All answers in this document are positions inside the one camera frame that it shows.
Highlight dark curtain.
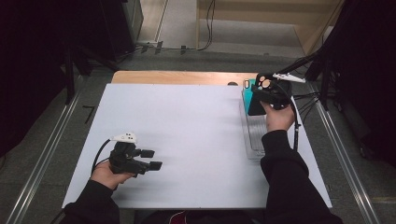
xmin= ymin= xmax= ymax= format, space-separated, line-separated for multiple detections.
xmin=323 ymin=0 xmax=396 ymax=167
xmin=0 ymin=0 xmax=106 ymax=158

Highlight light wooden platform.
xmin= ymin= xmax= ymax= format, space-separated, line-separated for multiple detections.
xmin=195 ymin=0 xmax=344 ymax=57

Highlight black phone case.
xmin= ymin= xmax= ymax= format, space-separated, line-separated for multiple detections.
xmin=247 ymin=73 xmax=277 ymax=117

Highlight hanging black cable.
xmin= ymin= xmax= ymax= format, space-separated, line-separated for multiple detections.
xmin=197 ymin=0 xmax=217 ymax=51

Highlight black floor cables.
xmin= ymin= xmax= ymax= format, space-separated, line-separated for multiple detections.
xmin=293 ymin=91 xmax=321 ymax=124

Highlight person's right hand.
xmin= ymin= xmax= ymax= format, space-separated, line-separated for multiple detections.
xmin=261 ymin=101 xmax=296 ymax=133

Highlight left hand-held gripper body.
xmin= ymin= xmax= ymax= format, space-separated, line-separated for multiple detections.
xmin=108 ymin=132 xmax=148 ymax=179

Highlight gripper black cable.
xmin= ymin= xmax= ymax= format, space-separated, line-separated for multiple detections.
xmin=281 ymin=87 xmax=302 ymax=152
xmin=92 ymin=138 xmax=113 ymax=175

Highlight black metal stand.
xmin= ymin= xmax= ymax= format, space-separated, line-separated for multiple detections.
xmin=64 ymin=43 xmax=120 ymax=105
xmin=278 ymin=46 xmax=335 ymax=111

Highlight iridescent phone case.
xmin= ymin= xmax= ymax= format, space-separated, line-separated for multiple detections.
xmin=243 ymin=78 xmax=258 ymax=107

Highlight metal floor rail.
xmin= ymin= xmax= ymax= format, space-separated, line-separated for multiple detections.
xmin=307 ymin=82 xmax=382 ymax=224
xmin=6 ymin=76 xmax=83 ymax=224

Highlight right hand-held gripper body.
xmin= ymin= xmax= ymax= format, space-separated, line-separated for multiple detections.
xmin=265 ymin=72 xmax=306 ymax=111

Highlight dark cabinet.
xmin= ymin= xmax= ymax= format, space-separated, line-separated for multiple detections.
xmin=99 ymin=0 xmax=144 ymax=62

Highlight wooden table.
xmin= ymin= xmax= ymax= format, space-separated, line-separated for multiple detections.
xmin=111 ymin=70 xmax=288 ymax=87

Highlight clear plastic tray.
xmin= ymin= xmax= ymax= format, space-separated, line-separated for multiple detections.
xmin=238 ymin=89 xmax=283 ymax=161

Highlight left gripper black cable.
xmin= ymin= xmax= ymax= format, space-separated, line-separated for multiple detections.
xmin=92 ymin=138 xmax=113 ymax=175

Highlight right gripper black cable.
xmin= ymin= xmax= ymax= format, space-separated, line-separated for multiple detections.
xmin=281 ymin=87 xmax=302 ymax=152

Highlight white table board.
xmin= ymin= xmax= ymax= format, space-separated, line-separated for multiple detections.
xmin=62 ymin=83 xmax=332 ymax=210

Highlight person's left hand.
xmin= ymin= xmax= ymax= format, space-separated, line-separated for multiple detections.
xmin=91 ymin=160 xmax=134 ymax=190

